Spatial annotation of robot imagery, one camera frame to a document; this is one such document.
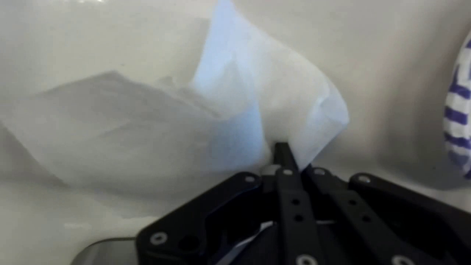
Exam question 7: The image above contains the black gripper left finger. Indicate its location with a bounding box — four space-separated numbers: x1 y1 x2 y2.
136 142 325 265

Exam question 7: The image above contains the blue patterned small plate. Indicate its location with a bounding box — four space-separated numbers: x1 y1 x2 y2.
444 33 471 179

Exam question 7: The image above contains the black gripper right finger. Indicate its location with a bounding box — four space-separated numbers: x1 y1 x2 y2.
302 166 471 265

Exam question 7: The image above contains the white tissue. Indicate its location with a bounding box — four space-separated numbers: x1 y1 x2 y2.
2 0 350 192

